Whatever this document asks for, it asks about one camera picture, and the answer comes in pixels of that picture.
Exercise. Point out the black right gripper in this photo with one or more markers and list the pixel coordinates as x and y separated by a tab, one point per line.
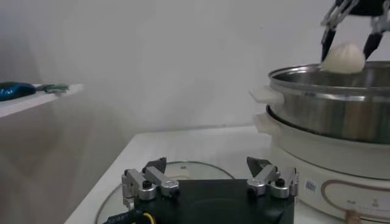
365	7

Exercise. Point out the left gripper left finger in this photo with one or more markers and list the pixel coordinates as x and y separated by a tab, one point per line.
152	179

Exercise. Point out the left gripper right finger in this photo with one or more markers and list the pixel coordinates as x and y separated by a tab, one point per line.
268	179

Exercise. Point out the white steamed baozi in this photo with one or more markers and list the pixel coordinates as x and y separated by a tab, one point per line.
344	59

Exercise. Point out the round glass pot lid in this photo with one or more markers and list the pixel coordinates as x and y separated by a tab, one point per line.
195	170

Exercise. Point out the stainless steel steamer basket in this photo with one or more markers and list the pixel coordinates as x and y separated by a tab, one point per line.
320	112

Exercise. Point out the white electric cooker pot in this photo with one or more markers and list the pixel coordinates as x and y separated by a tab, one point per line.
304	158

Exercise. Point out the green and grey tool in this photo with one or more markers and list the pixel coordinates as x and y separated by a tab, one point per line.
55	88

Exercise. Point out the white side table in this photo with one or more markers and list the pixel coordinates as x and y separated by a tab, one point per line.
18	106

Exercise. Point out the blue computer mouse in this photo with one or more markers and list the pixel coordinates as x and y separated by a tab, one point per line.
15	90

